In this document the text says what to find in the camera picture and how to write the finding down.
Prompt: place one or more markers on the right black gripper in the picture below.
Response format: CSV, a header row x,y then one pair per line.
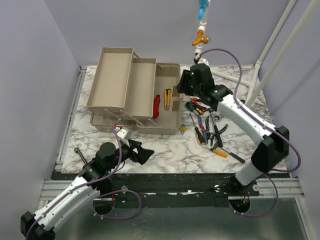
x,y
182,86

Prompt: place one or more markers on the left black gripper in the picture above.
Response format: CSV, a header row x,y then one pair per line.
x,y
143,154

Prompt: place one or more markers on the yellow utility knife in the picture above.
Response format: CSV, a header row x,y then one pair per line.
x,y
167,98

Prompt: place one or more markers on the red folding knife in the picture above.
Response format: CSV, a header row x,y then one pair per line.
x,y
156,105

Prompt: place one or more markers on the beige plastic tool box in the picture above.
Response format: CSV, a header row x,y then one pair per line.
x,y
123,92

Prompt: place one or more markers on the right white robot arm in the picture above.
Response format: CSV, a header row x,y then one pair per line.
x,y
271,142

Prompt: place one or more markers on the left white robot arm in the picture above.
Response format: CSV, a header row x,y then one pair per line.
x,y
92,182

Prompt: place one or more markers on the orange black pliers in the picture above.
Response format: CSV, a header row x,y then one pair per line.
x,y
199,108

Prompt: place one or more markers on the silver combination wrench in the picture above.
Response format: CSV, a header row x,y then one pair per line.
x,y
216,117

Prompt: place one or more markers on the orange brass tap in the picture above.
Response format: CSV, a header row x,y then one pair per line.
x,y
201,38

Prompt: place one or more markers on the yellow hex key set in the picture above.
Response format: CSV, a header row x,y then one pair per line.
x,y
182,129

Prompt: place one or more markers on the black yellow screwdriver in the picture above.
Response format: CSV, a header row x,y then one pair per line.
x,y
197,131

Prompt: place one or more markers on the black pruning shears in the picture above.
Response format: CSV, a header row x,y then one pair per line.
x,y
211,135

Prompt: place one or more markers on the blue pipe valve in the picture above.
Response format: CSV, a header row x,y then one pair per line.
x,y
203,4

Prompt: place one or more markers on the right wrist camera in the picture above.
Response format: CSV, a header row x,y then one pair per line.
x,y
201,60

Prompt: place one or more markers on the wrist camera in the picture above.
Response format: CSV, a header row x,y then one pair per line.
x,y
201,60
124,134

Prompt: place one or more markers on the green handled screwdriver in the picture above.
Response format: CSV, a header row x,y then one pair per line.
x,y
191,107

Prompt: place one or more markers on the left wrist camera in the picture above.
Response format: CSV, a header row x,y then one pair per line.
x,y
124,134

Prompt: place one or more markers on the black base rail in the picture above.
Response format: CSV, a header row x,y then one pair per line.
x,y
185,190

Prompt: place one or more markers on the blue handled screwdriver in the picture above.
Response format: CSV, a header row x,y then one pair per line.
x,y
203,131

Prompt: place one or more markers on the black T-handle bolt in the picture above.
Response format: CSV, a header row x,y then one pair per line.
x,y
78,151

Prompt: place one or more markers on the aluminium extrusion rail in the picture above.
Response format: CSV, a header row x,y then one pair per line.
x,y
52,188

